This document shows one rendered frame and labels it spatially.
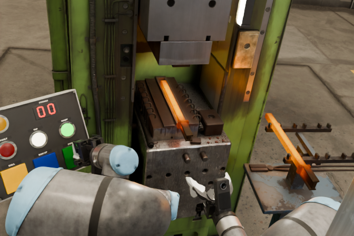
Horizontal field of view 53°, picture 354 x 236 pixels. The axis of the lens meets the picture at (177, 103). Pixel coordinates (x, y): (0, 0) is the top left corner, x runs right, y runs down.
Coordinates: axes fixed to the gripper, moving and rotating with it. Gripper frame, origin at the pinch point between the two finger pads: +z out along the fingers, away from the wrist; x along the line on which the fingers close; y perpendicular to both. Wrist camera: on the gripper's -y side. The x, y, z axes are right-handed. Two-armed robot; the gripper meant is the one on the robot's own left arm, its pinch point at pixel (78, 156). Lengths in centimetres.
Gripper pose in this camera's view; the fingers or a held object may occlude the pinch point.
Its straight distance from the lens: 127.4
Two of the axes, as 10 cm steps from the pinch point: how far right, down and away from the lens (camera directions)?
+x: -7.6, 2.7, -5.9
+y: -2.3, -9.6, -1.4
